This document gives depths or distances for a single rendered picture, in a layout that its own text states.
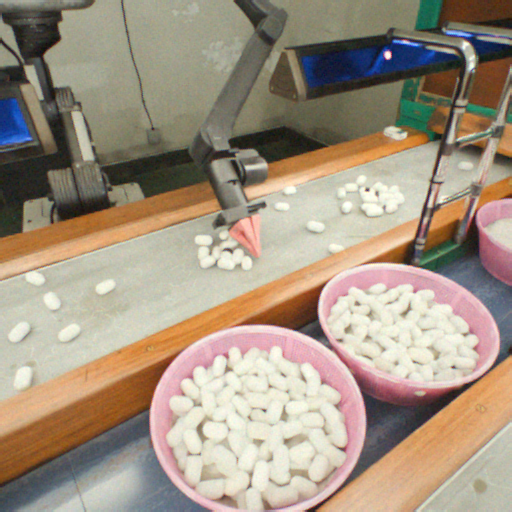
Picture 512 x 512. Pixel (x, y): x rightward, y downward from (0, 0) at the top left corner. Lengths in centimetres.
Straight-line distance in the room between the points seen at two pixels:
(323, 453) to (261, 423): 8
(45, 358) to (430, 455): 53
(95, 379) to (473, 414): 49
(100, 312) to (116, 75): 223
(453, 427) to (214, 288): 42
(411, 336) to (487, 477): 23
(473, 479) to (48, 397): 52
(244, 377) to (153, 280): 27
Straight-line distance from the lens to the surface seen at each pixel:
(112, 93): 286
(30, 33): 129
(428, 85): 151
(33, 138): 53
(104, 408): 64
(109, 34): 282
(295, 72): 68
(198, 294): 74
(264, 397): 59
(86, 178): 112
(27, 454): 65
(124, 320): 72
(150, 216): 94
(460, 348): 72
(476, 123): 137
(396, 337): 71
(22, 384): 66
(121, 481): 63
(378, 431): 67
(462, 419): 60
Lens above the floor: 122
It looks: 36 degrees down
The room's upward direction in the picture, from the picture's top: straight up
